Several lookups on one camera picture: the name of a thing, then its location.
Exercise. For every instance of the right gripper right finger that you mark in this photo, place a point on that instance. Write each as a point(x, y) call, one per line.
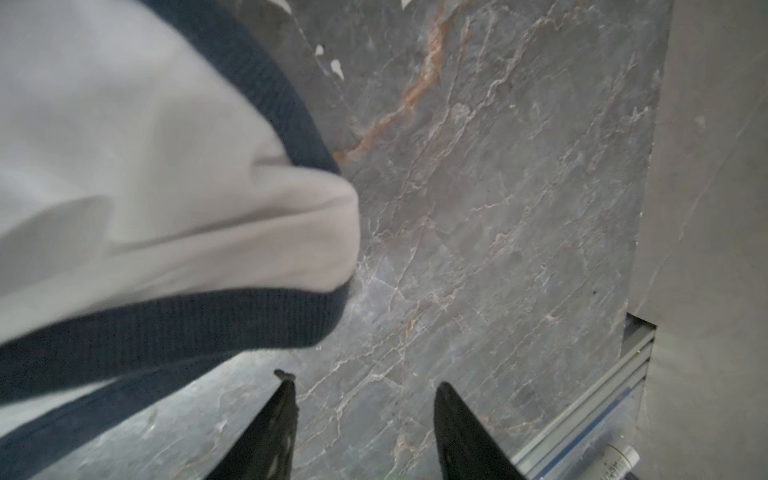
point(465, 448)

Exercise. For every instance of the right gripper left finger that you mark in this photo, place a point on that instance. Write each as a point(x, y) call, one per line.
point(264, 451)

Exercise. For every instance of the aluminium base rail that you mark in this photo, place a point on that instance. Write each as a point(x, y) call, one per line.
point(604, 414)

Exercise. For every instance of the white navy tank top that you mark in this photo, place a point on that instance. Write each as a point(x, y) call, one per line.
point(167, 203)

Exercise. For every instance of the white bottle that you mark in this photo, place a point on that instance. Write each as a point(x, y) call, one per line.
point(615, 463)

